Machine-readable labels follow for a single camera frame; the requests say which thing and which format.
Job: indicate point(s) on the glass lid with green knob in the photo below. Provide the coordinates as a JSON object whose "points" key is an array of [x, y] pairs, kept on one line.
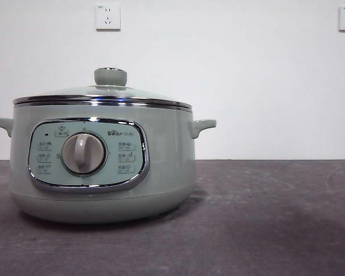
{"points": [[110, 77]]}

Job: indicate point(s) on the green electric cooking pot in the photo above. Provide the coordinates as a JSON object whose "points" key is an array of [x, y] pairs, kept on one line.
{"points": [[166, 161]]}

